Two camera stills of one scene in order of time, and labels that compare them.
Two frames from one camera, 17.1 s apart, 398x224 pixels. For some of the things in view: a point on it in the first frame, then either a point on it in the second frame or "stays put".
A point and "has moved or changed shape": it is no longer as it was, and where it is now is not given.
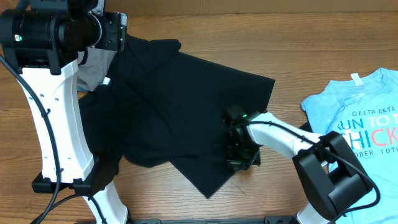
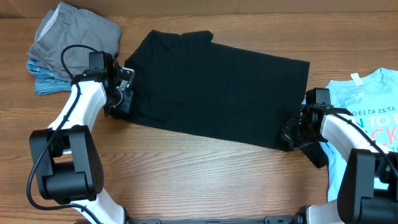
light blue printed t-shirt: x=363 y=109 stays put
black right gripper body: x=241 y=160 to x=290 y=133
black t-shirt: x=163 y=109 has moved or changed shape
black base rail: x=292 y=220 stays put
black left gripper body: x=114 y=32 to x=122 y=101
